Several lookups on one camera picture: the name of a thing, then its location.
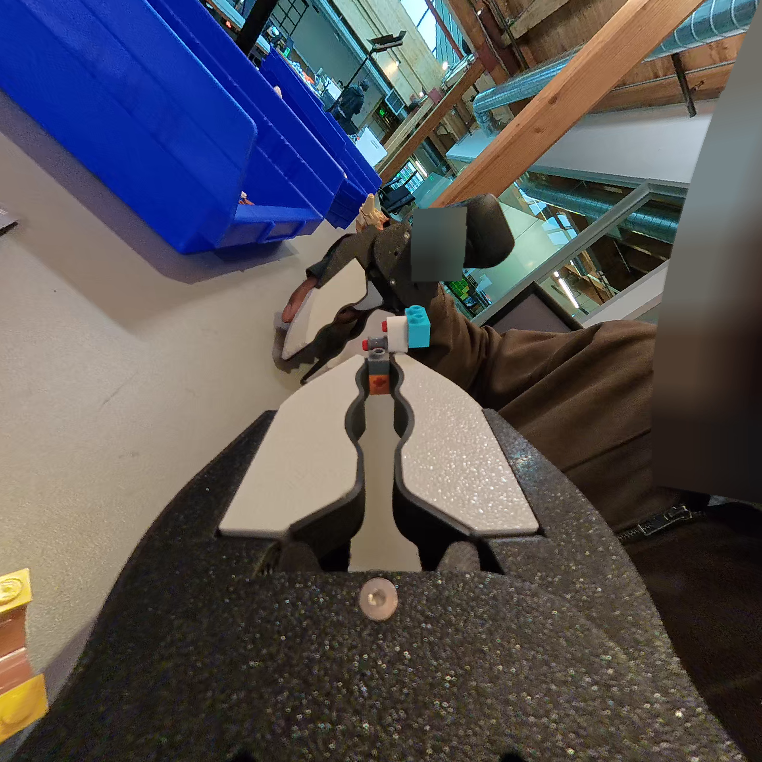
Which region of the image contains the multicoloured toy brick assembly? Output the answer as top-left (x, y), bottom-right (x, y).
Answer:
top-left (0, 568), bottom-right (50, 730)

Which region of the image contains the wooden ceiling beam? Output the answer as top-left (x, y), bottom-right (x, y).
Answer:
top-left (431, 0), bottom-right (703, 209)

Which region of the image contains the black office chair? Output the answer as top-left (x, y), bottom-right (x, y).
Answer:
top-left (381, 177), bottom-right (419, 213)

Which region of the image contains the black pole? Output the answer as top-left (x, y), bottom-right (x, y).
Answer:
top-left (235, 0), bottom-right (277, 57)

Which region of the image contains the silver air duct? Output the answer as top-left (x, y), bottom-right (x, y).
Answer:
top-left (518, 175), bottom-right (679, 239)
top-left (473, 0), bottom-right (762, 120)

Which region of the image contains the person's right hand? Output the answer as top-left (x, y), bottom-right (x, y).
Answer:
top-left (280, 279), bottom-right (361, 328)

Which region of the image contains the person's brown hooded jacket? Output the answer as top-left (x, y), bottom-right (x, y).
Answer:
top-left (619, 494), bottom-right (762, 757)

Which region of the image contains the person's right forearm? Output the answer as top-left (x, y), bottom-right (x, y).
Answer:
top-left (417, 285), bottom-right (658, 533)

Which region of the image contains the blue plastic bin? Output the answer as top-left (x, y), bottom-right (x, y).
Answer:
top-left (262, 44), bottom-right (383, 230)
top-left (0, 0), bottom-right (346, 257)

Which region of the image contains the black light stand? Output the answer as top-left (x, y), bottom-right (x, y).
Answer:
top-left (351, 31), bottom-right (407, 84)

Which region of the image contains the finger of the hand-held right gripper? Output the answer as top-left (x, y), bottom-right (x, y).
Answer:
top-left (280, 259), bottom-right (371, 361)
top-left (299, 308), bottom-right (391, 385)

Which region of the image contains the brown tan toy figure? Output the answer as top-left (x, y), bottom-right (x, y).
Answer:
top-left (356, 193), bottom-right (391, 230)

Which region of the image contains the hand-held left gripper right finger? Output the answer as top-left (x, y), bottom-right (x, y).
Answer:
top-left (390, 352), bottom-right (541, 560)

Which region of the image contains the white box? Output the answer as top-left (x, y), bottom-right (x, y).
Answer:
top-left (357, 128), bottom-right (388, 167)

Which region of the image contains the grey black-framed monitor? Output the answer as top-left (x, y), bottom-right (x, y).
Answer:
top-left (476, 279), bottom-right (583, 334)

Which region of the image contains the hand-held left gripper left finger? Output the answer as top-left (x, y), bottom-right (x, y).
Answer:
top-left (218, 355), bottom-right (365, 560)

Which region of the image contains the teal grey red brick assembly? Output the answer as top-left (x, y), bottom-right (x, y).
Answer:
top-left (362, 305), bottom-right (431, 353)

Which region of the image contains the grey desk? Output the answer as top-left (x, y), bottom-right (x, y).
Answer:
top-left (0, 89), bottom-right (429, 762)

